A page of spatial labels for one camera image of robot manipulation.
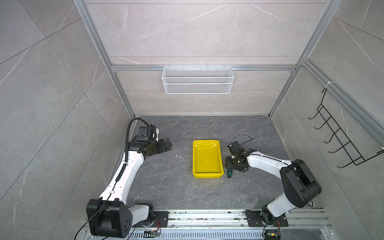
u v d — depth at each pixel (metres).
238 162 0.67
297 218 0.75
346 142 0.62
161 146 0.71
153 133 0.66
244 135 1.08
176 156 0.98
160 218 0.73
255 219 0.73
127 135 0.57
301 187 0.45
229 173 0.87
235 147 0.74
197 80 1.01
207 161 0.94
